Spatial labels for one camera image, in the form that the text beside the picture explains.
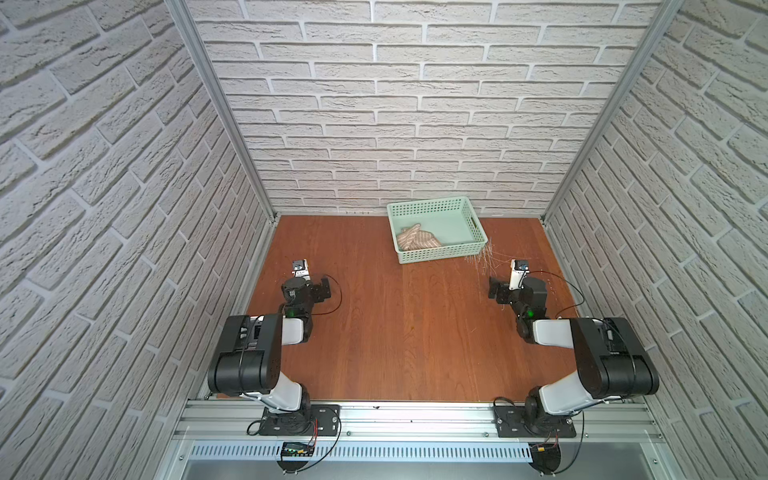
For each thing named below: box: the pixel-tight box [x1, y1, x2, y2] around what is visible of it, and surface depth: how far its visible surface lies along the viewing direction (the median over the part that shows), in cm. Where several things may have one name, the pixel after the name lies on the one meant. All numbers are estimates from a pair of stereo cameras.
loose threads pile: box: [464, 237, 516, 282], surface depth 109 cm
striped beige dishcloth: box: [396, 223, 442, 250], surface depth 111 cm
